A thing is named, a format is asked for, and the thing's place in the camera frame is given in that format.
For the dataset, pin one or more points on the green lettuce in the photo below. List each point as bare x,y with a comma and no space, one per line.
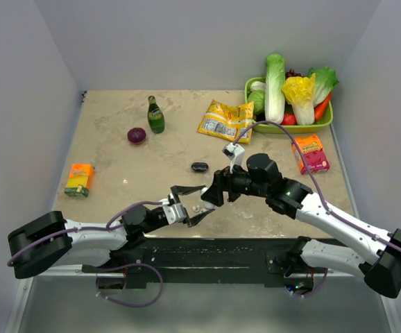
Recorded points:
325,81

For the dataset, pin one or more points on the purple red onion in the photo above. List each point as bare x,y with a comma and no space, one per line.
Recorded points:
136,135

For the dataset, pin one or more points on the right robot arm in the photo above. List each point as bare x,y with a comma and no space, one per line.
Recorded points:
365,251

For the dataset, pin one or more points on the white earbud charging case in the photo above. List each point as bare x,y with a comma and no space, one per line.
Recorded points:
206,199

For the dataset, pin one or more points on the dark red grapes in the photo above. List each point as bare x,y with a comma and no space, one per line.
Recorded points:
292,73

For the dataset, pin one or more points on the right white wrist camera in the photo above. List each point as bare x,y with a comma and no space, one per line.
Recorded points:
235,153

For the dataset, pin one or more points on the black earbud charging case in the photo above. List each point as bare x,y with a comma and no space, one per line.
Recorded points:
199,167

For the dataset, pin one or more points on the orange carrot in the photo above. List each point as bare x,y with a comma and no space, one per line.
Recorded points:
319,110

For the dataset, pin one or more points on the yellow snack bag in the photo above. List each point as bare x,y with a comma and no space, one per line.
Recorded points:
226,122

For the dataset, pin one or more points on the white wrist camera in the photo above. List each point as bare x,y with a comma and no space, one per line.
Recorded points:
235,153
174,210

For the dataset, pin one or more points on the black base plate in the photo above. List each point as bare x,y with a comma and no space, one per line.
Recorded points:
210,261

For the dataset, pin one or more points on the green glass bottle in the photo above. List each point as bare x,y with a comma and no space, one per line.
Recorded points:
155,116

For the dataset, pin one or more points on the napa cabbage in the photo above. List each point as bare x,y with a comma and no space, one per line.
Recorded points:
274,97

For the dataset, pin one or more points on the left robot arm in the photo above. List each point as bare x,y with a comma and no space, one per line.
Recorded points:
52,240

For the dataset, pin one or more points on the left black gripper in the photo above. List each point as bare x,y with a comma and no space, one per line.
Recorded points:
182,191

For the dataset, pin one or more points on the orange yellow juice carton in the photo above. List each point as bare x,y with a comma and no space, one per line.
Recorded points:
80,180

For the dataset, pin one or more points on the round green cabbage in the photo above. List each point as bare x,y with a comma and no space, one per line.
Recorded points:
258,99

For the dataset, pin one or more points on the white cauliflower piece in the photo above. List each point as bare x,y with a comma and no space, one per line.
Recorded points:
257,86

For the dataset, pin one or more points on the yellow leaf cabbage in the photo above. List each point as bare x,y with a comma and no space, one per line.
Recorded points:
299,93

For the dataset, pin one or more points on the red tomato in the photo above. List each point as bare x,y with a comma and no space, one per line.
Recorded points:
289,120

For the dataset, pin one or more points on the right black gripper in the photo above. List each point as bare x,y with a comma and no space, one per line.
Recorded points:
223,179

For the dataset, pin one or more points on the pink orange snack box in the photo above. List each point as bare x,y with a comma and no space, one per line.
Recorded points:
309,151

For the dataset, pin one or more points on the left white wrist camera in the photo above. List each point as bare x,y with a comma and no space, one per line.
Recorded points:
174,210

